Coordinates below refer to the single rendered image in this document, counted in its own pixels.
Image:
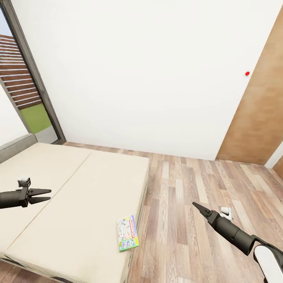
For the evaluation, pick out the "board game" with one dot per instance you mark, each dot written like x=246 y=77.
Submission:
x=127 y=234

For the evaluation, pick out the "bed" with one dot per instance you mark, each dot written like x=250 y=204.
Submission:
x=73 y=237

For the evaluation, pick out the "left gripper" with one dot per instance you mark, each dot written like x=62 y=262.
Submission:
x=21 y=198

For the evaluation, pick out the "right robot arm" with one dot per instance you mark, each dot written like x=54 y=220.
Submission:
x=269 y=257

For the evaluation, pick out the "electric switch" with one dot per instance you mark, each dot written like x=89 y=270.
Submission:
x=247 y=72

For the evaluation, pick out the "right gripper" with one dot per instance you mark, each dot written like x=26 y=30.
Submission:
x=220 y=224

